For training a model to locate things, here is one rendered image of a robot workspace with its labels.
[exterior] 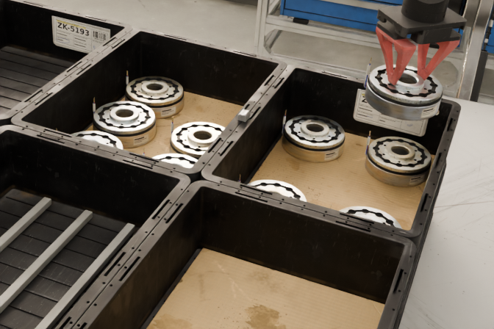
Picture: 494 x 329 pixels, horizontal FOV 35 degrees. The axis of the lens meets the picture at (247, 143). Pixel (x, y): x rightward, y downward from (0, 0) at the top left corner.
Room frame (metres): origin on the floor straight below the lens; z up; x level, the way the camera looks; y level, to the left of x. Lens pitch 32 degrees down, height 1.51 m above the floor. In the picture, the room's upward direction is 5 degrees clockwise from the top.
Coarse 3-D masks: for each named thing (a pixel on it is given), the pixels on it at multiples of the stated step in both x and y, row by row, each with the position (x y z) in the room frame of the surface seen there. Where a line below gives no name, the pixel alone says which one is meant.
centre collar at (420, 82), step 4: (404, 72) 0.99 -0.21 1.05; (408, 72) 0.99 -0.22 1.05; (404, 76) 0.98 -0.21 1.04; (408, 76) 0.98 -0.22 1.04; (412, 76) 0.98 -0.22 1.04; (416, 76) 0.98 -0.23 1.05; (420, 76) 0.98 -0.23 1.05; (416, 80) 0.97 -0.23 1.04; (420, 80) 0.97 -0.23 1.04; (396, 84) 0.95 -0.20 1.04; (400, 84) 0.95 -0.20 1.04; (404, 84) 0.95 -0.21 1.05; (408, 84) 0.95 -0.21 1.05; (412, 84) 0.95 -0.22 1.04; (416, 84) 0.95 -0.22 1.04; (420, 84) 0.95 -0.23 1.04; (404, 88) 0.95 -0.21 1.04; (408, 88) 0.94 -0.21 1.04; (412, 88) 0.95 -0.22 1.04; (416, 88) 0.95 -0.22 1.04; (420, 88) 0.95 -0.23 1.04
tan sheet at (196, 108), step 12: (192, 96) 1.26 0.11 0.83; (204, 96) 1.26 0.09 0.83; (192, 108) 1.21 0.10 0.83; (204, 108) 1.22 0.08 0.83; (216, 108) 1.22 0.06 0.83; (228, 108) 1.23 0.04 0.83; (240, 108) 1.23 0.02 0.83; (156, 120) 1.16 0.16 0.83; (168, 120) 1.16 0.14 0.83; (180, 120) 1.17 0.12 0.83; (192, 120) 1.17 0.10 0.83; (204, 120) 1.17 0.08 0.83; (216, 120) 1.18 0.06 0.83; (228, 120) 1.18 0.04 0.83; (156, 132) 1.12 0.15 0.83; (168, 132) 1.12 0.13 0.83; (156, 144) 1.08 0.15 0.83; (168, 144) 1.09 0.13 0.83
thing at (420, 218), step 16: (352, 80) 1.18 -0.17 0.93; (272, 96) 1.10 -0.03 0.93; (256, 112) 1.06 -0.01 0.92; (240, 128) 0.99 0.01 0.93; (448, 128) 1.07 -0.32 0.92; (224, 144) 0.94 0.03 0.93; (448, 144) 1.00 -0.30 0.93; (208, 176) 0.85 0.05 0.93; (432, 176) 0.90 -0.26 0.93; (256, 192) 0.83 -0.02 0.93; (272, 192) 0.83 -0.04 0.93; (432, 192) 0.86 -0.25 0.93; (304, 208) 0.80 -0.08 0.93; (320, 208) 0.81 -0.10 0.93; (368, 224) 0.78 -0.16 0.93; (384, 224) 0.78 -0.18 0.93; (416, 224) 0.79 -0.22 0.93; (416, 240) 0.77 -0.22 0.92
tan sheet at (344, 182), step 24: (360, 144) 1.14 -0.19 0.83; (264, 168) 1.04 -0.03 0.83; (288, 168) 1.05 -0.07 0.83; (312, 168) 1.05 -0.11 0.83; (336, 168) 1.06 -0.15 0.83; (360, 168) 1.06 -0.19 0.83; (312, 192) 0.98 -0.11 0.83; (336, 192) 0.99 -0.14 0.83; (360, 192) 1.00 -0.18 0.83; (384, 192) 1.00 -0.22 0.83; (408, 192) 1.01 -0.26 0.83; (408, 216) 0.94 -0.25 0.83
